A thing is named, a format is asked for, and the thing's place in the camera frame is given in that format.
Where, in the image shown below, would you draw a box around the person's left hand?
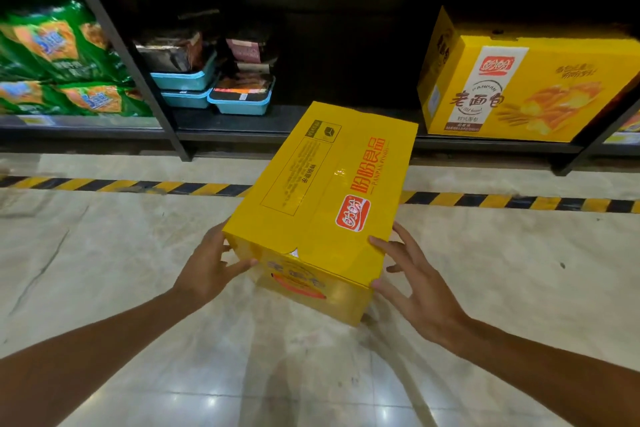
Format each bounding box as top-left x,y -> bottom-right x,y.
172,222 -> 259,311

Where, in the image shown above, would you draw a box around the person's right hand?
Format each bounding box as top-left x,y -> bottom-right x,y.
367,222 -> 471,348

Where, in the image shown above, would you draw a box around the yellow bread box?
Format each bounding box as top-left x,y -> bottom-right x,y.
417,6 -> 640,143
222,101 -> 420,328

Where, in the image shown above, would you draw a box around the green cracker packets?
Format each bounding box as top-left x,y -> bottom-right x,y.
0,0 -> 153,119

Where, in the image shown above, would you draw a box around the person's left forearm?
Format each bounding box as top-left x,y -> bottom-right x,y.
0,286 -> 206,427

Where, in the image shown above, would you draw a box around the person's right forearm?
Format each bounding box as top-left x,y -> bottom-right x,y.
445,316 -> 640,427

